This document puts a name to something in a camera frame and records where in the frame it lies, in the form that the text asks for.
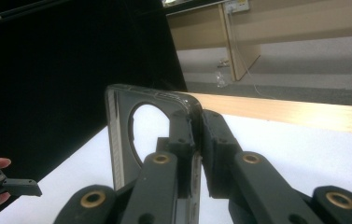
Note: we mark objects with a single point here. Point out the white power socket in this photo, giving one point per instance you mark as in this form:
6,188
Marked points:
237,5

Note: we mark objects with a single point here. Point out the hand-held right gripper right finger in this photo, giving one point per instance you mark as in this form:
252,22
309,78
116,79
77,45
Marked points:
217,161

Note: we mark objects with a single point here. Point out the clear grey phone case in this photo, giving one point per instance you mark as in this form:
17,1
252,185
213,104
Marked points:
120,105

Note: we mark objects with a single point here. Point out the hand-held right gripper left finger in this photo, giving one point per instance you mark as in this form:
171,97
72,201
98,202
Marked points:
184,174

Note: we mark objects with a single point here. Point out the white table mat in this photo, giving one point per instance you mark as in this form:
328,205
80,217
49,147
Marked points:
288,155

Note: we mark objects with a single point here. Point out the black curtain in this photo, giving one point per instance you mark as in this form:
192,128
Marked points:
55,62

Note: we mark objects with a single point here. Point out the small white floor item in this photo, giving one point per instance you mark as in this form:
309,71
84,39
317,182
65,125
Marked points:
223,63

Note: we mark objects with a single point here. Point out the clear plastic wrapper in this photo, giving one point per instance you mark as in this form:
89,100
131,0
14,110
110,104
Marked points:
221,79

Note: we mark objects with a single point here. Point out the beige wooden desk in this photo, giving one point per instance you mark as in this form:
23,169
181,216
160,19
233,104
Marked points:
288,25

